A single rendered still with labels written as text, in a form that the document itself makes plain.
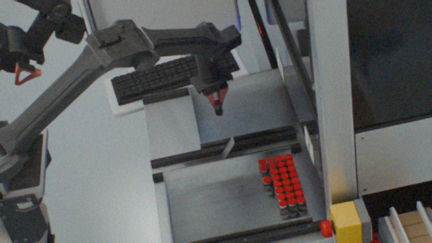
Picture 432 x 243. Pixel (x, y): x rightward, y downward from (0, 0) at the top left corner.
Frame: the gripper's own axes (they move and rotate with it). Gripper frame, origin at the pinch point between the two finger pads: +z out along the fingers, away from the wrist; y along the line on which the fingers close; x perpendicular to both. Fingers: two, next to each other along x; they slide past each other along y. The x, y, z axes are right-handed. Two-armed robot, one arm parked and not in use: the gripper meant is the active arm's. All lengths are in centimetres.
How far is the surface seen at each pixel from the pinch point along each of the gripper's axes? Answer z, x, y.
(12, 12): 97, 261, -31
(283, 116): 9.9, -4.6, 16.8
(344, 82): -36, -53, 11
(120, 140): 97, 119, -13
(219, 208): 9.2, -27.1, -13.3
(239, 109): 9.7, 5.1, 7.8
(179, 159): 8.0, -6.0, -15.2
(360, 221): -5, -61, 8
